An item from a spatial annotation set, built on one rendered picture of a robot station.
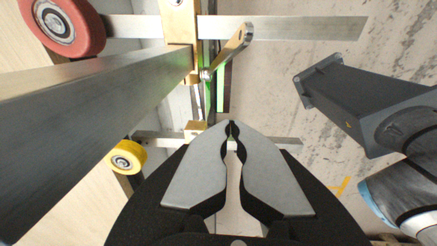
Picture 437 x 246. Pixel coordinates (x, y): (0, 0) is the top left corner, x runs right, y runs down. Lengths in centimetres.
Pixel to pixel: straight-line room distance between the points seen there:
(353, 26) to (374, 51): 117
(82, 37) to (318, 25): 32
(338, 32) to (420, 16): 128
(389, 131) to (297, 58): 67
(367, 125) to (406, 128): 9
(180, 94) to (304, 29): 42
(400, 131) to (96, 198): 101
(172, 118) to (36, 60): 39
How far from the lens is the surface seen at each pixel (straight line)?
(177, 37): 26
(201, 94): 45
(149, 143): 42
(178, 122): 62
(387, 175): 77
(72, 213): 71
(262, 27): 26
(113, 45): 46
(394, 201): 74
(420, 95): 86
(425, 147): 79
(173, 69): 17
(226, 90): 44
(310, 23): 28
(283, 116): 136
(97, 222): 72
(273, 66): 118
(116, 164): 41
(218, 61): 17
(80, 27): 28
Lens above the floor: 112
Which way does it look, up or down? 58 degrees down
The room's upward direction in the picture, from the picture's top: 174 degrees counter-clockwise
